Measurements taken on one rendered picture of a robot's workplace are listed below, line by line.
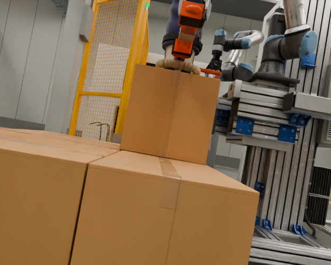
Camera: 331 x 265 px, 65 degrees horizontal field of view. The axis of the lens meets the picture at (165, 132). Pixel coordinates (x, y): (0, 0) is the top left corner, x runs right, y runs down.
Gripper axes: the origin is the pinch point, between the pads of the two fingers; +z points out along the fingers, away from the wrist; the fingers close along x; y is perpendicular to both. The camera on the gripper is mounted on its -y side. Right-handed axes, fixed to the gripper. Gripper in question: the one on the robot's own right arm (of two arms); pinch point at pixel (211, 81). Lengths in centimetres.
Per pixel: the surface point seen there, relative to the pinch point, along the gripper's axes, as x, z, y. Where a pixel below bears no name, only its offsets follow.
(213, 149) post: 23, 46, -61
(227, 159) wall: 269, 74, -872
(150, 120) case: -35, 38, 61
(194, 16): -26, 4, 93
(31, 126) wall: -528, 83, -882
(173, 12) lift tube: -34, -25, 36
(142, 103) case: -40, 31, 61
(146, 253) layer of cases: -28, 72, 120
